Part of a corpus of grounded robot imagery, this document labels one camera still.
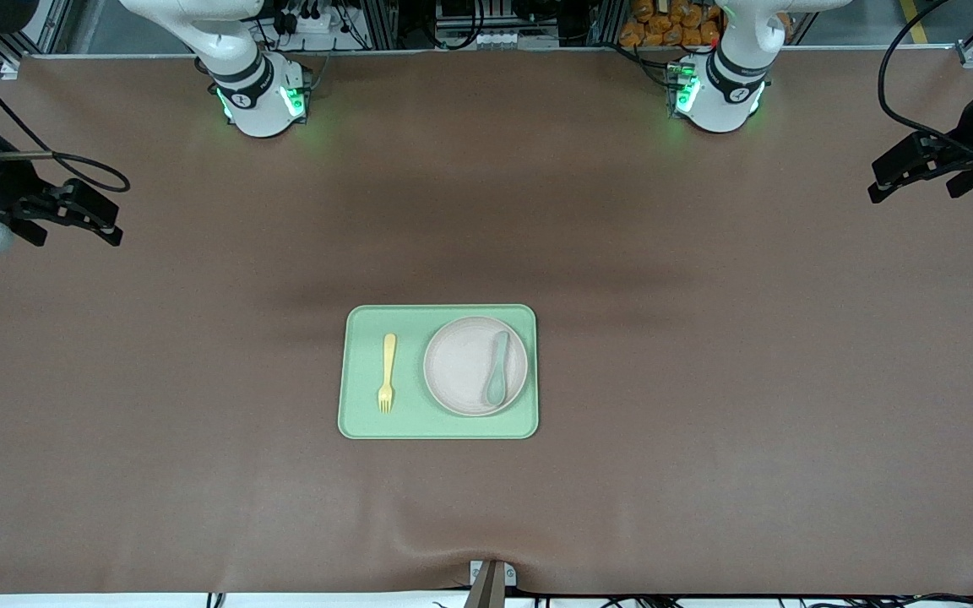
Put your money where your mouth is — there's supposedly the metal table edge clamp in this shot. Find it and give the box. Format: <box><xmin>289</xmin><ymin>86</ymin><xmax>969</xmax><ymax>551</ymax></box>
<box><xmin>468</xmin><ymin>559</ymin><xmax>518</xmax><ymax>608</ymax></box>

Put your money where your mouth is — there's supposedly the round white plate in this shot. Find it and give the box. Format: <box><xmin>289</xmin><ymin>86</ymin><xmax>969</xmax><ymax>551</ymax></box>
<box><xmin>422</xmin><ymin>315</ymin><xmax>530</xmax><ymax>418</ymax></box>

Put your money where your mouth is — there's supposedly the white power strip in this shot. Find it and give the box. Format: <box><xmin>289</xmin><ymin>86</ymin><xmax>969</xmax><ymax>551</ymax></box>
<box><xmin>282</xmin><ymin>7</ymin><xmax>345</xmax><ymax>36</ymax></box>

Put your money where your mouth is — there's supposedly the brown table mat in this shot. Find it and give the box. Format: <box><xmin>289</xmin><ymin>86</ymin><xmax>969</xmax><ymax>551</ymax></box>
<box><xmin>0</xmin><ymin>46</ymin><xmax>973</xmax><ymax>597</ymax></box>

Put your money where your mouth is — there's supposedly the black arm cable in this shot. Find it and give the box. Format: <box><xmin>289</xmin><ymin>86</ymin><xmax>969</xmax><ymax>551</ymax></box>
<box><xmin>877</xmin><ymin>0</ymin><xmax>973</xmax><ymax>161</ymax></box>
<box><xmin>0</xmin><ymin>32</ymin><xmax>131</xmax><ymax>194</ymax></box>

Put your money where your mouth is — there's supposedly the light green rectangular tray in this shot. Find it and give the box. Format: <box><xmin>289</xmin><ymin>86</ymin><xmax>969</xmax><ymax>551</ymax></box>
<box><xmin>337</xmin><ymin>304</ymin><xmax>539</xmax><ymax>440</ymax></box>

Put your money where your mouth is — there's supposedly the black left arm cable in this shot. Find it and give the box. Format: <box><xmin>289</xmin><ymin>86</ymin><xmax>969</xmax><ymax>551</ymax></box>
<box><xmin>877</xmin><ymin>0</ymin><xmax>973</xmax><ymax>161</ymax></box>

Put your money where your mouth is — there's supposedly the pile of orange items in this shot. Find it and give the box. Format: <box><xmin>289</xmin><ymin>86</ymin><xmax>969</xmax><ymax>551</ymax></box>
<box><xmin>619</xmin><ymin>0</ymin><xmax>725</xmax><ymax>48</ymax></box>

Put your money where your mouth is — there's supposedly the white connector block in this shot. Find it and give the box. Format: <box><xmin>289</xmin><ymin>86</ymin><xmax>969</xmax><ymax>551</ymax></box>
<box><xmin>443</xmin><ymin>29</ymin><xmax>519</xmax><ymax>50</ymax></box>

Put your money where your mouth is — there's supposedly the yellow plastic fork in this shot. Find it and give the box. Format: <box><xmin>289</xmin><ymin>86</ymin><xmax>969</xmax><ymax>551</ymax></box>
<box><xmin>377</xmin><ymin>332</ymin><xmax>399</xmax><ymax>415</ymax></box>

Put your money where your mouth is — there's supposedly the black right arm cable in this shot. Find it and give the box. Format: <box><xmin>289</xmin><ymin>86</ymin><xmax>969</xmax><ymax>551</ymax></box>
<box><xmin>0</xmin><ymin>32</ymin><xmax>131</xmax><ymax>194</ymax></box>

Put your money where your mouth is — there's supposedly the pale green plastic spoon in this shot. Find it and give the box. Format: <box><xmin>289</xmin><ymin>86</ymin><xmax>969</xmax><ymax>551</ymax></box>
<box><xmin>483</xmin><ymin>330</ymin><xmax>512</xmax><ymax>407</ymax></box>

